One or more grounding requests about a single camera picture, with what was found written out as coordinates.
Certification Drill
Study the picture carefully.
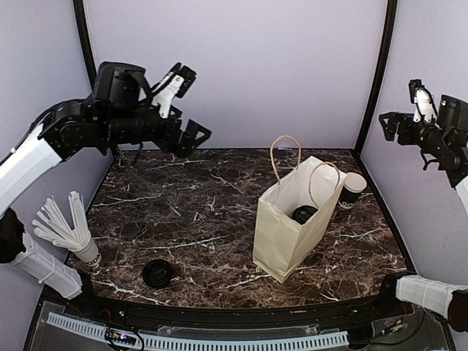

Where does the white slotted cable duct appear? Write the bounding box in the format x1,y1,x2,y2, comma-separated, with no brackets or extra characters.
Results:
46,312,350,350

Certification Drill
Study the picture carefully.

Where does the black paper coffee cup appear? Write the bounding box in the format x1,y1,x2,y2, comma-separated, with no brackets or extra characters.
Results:
291,205,318,224

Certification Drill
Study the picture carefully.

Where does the black plastic cup lid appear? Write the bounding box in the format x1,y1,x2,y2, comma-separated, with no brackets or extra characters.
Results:
142,259,173,289

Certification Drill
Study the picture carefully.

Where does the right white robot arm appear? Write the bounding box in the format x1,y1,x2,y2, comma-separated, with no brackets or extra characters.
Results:
373,112,467,332

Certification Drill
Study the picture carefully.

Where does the black frame post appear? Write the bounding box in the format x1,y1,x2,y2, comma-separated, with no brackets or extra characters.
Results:
72,0,120,158
354,0,398,158

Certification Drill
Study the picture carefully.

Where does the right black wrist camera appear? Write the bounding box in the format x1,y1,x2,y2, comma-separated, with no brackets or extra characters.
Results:
437,94,468,132

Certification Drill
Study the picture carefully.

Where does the white cup with straws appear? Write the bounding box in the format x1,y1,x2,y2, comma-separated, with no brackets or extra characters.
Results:
32,191,102,268

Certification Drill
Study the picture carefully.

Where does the left black frame post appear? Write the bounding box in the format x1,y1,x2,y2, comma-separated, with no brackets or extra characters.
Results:
72,0,120,158

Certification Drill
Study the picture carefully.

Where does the cream paper bag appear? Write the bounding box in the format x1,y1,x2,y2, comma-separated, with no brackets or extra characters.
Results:
252,135,347,283

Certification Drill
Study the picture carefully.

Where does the right black frame post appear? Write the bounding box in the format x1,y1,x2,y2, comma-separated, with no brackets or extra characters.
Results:
354,0,398,158

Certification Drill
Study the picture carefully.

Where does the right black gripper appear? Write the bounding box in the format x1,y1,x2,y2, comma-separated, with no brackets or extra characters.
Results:
379,111,449,157

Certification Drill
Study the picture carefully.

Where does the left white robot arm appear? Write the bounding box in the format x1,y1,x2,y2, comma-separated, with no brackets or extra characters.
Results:
1,99,211,319

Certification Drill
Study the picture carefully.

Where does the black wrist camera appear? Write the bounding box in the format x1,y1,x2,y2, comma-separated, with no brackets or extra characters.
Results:
437,94,468,132
92,61,149,109

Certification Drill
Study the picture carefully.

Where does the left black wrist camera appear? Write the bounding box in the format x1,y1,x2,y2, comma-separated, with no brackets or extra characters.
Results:
92,61,149,109

